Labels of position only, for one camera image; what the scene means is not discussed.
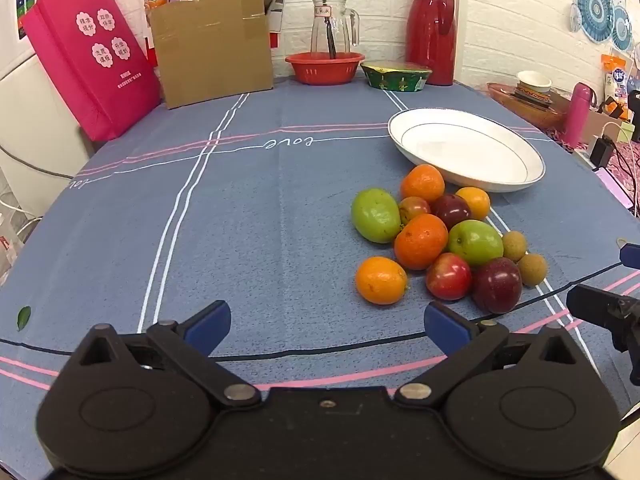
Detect dark purple plum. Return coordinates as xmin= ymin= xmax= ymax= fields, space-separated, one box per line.
xmin=471 ymin=257 xmax=524 ymax=315

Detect brown bowl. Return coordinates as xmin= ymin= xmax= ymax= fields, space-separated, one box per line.
xmin=486 ymin=81 xmax=569 ymax=130

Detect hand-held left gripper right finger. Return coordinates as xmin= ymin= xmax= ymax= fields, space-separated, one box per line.
xmin=395 ymin=301 xmax=591 ymax=406

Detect blue striped tablecloth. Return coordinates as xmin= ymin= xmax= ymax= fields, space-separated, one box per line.
xmin=0 ymin=77 xmax=640 ymax=480

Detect orange packet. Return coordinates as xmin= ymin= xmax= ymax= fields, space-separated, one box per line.
xmin=600 ymin=52 xmax=632 ymax=107

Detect small red green plum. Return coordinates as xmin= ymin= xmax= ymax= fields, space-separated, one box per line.
xmin=398 ymin=196 xmax=432 ymax=227

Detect patterned bowl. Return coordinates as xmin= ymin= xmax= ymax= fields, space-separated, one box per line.
xmin=512 ymin=86 xmax=557 ymax=107

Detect black straws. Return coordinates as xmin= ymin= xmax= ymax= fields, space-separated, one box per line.
xmin=319 ymin=0 xmax=338 ymax=59

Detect dark red plum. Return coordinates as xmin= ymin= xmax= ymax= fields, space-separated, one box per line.
xmin=430 ymin=193 xmax=472 ymax=231

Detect red thermos jug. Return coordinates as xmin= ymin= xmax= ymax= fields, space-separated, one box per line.
xmin=405 ymin=0 xmax=457 ymax=87

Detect large reddish orange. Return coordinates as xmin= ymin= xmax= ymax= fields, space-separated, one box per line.
xmin=393 ymin=213 xmax=450 ymax=271

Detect white plastic bag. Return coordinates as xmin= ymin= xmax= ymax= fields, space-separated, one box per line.
xmin=0 ymin=210 xmax=27 ymax=283

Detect green instant noodle bowl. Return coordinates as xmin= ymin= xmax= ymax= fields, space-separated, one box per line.
xmin=359 ymin=60 xmax=434 ymax=94

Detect black charger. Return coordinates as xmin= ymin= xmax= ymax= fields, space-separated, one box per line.
xmin=589 ymin=134 xmax=616 ymax=169

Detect dark sticker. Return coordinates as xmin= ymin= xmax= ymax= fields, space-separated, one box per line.
xmin=14 ymin=0 xmax=37 ymax=41

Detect phone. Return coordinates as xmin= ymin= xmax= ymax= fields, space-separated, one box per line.
xmin=594 ymin=167 xmax=637 ymax=209

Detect large cardboard box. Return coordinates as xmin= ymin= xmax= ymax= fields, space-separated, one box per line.
xmin=149 ymin=0 xmax=275 ymax=110

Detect pink bottle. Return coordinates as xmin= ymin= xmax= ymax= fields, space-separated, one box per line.
xmin=563 ymin=82 xmax=596 ymax=147

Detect white plate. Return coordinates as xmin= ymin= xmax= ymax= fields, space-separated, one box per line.
xmin=387 ymin=107 xmax=546 ymax=194

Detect red plastic basin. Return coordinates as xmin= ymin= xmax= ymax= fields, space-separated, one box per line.
xmin=284 ymin=51 xmax=366 ymax=86

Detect small yellowish orange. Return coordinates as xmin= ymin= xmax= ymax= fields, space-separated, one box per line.
xmin=455 ymin=186 xmax=492 ymax=221

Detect pink tote bag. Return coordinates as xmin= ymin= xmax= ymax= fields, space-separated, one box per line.
xmin=21 ymin=0 xmax=164 ymax=144

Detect large blue round fan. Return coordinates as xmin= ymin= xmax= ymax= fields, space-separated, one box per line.
xmin=576 ymin=0 xmax=615 ymax=44

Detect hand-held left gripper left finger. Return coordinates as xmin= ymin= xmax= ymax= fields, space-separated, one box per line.
xmin=67 ymin=300 xmax=262 ymax=407

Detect small cardboard box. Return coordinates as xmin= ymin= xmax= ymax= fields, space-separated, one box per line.
xmin=584 ymin=107 xmax=627 ymax=137

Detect round green jujube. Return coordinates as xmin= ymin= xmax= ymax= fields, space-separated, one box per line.
xmin=447 ymin=220 xmax=505 ymax=268

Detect white refrigerator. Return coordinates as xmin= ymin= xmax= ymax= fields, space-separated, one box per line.
xmin=0 ymin=0 xmax=97 ymax=223

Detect glass pitcher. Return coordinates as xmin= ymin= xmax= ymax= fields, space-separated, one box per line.
xmin=310 ymin=0 xmax=361 ymax=59

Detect medium blue round fan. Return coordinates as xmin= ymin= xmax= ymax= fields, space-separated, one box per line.
xmin=610 ymin=6 xmax=635 ymax=52

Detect brown longan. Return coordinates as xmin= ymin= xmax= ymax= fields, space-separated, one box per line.
xmin=516 ymin=253 xmax=549 ymax=287
xmin=501 ymin=230 xmax=529 ymax=263

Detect white bowl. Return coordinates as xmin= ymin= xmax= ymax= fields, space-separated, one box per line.
xmin=516 ymin=70 xmax=553 ymax=94

